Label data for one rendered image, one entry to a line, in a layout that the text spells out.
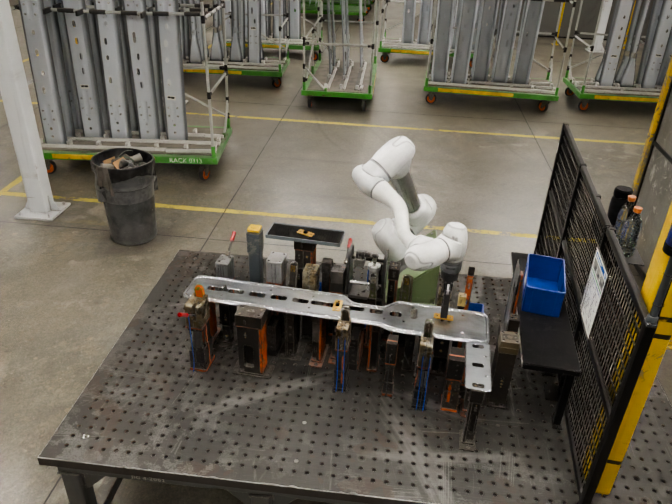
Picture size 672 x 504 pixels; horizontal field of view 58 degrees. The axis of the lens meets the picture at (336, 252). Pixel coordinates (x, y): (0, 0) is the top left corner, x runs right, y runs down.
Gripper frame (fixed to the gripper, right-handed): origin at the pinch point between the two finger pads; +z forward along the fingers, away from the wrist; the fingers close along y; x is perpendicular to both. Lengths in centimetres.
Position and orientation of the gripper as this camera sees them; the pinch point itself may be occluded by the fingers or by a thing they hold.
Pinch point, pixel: (444, 309)
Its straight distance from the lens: 266.6
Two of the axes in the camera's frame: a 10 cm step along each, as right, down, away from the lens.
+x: 9.8, 1.2, -1.5
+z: -0.3, 8.6, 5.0
